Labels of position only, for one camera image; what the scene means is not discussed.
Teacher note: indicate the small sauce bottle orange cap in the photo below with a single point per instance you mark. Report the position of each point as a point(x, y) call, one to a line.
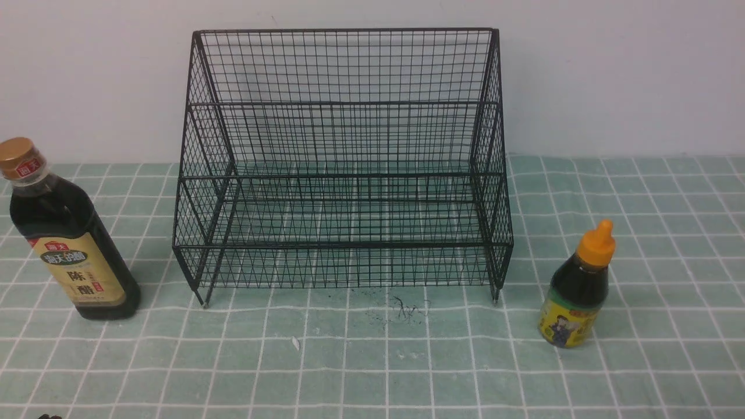
point(578, 289)

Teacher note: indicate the green checkered tablecloth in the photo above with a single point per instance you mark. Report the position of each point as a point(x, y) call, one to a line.
point(668, 342)

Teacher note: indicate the dark vinegar bottle gold cap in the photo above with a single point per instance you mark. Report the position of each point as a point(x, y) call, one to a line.
point(61, 224)

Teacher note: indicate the black wire mesh rack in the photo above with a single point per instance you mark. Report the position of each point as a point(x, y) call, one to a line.
point(343, 158)

